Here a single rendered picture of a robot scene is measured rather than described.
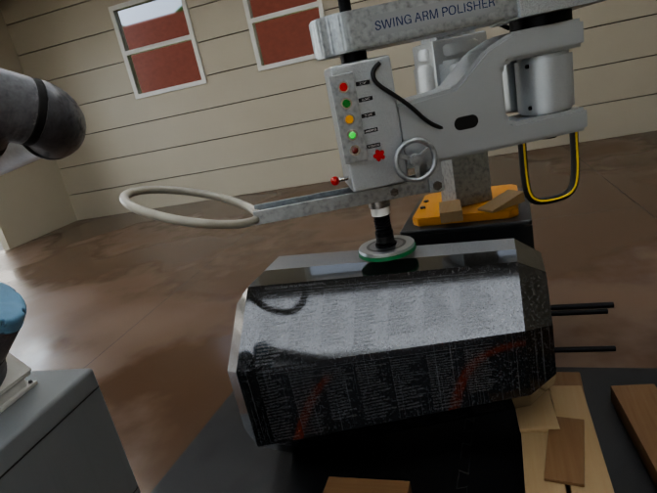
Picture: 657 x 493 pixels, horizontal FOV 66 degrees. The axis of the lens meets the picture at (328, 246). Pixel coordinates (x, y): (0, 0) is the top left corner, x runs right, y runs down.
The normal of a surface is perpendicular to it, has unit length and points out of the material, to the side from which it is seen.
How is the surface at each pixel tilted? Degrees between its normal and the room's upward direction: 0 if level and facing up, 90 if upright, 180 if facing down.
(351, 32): 90
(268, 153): 90
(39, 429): 90
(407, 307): 45
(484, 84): 90
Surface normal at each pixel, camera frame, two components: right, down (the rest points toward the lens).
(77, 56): -0.22, 0.34
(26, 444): 0.95, -0.11
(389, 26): 0.11, 0.29
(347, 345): -0.31, -0.42
